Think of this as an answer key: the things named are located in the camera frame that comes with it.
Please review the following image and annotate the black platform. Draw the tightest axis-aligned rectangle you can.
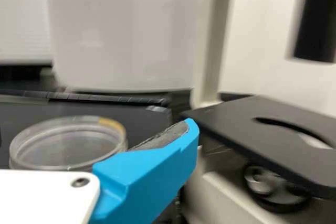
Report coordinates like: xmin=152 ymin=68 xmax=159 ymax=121
xmin=0 ymin=63 xmax=195 ymax=104
xmin=0 ymin=94 xmax=173 ymax=170

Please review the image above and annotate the white box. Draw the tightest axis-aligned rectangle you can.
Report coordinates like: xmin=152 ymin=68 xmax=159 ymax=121
xmin=46 ymin=0 xmax=212 ymax=94

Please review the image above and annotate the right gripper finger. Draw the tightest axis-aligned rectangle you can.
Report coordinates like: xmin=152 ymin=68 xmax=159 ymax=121
xmin=91 ymin=118 xmax=201 ymax=224

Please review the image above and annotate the cream microscope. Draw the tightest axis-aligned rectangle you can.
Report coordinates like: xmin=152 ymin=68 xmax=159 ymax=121
xmin=180 ymin=0 xmax=336 ymax=224

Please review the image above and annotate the incubator door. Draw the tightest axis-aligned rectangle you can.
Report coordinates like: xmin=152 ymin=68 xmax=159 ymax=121
xmin=0 ymin=0 xmax=53 ymax=65

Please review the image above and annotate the petri dish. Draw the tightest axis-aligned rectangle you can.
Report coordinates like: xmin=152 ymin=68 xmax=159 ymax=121
xmin=8 ymin=115 xmax=129 ymax=172

